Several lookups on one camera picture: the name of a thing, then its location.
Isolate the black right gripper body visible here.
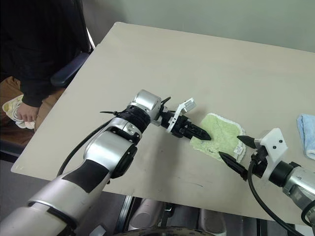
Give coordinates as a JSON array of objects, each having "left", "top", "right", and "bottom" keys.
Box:
[{"left": 242, "top": 144, "right": 269, "bottom": 182}]

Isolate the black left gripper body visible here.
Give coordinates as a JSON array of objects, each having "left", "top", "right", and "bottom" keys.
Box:
[{"left": 169, "top": 115, "right": 198, "bottom": 140}]

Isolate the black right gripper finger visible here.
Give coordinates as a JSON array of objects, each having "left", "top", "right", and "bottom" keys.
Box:
[
  {"left": 218, "top": 150, "right": 248, "bottom": 178},
  {"left": 236, "top": 134, "right": 257, "bottom": 149}
]

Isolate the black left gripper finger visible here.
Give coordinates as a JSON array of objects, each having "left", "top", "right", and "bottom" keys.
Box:
[
  {"left": 191, "top": 123, "right": 212, "bottom": 138},
  {"left": 189, "top": 130, "right": 212, "bottom": 142}
]

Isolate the green terry towel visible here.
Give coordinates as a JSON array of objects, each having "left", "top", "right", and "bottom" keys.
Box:
[{"left": 190, "top": 113, "right": 247, "bottom": 163}]

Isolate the white patterned cloth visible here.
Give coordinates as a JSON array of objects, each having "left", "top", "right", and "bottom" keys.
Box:
[{"left": 2, "top": 94, "right": 36, "bottom": 130}]

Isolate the blue folded towel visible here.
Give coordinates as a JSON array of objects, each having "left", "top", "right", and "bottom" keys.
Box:
[{"left": 296, "top": 113, "right": 315, "bottom": 159}]

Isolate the person's bare hand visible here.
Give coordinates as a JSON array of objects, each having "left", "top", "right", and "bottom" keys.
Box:
[{"left": 18, "top": 101, "right": 40, "bottom": 123}]

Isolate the grey rounded shape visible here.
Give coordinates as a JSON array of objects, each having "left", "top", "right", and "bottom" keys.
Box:
[
  {"left": 129, "top": 198, "right": 163, "bottom": 230},
  {"left": 198, "top": 208, "right": 226, "bottom": 232}
]

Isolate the dark blue chair armrest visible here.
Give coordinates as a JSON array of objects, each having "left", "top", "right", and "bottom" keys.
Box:
[{"left": 50, "top": 52, "right": 91, "bottom": 88}]

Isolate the dark chair backrest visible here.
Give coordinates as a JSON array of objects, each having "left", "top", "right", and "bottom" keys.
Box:
[{"left": 73, "top": 0, "right": 97, "bottom": 54}]

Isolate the person in black jacket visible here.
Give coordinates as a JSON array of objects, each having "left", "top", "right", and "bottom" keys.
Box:
[{"left": 0, "top": 0, "right": 87, "bottom": 132}]

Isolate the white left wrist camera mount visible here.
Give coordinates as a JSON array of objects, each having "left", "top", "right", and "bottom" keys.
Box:
[{"left": 165, "top": 98, "right": 197, "bottom": 135}]

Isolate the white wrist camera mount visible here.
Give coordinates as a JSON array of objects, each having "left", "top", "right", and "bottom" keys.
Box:
[
  {"left": 254, "top": 127, "right": 289, "bottom": 182},
  {"left": 165, "top": 98, "right": 197, "bottom": 135}
]

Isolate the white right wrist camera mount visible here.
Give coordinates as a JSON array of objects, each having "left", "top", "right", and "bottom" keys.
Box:
[{"left": 254, "top": 127, "right": 289, "bottom": 182}]

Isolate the black table frame bar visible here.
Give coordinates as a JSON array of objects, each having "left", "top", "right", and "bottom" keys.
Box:
[
  {"left": 255, "top": 218, "right": 269, "bottom": 236},
  {"left": 117, "top": 195, "right": 135, "bottom": 232}
]

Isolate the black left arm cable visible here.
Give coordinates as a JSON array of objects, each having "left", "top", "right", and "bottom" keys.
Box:
[{"left": 56, "top": 122, "right": 114, "bottom": 178}]

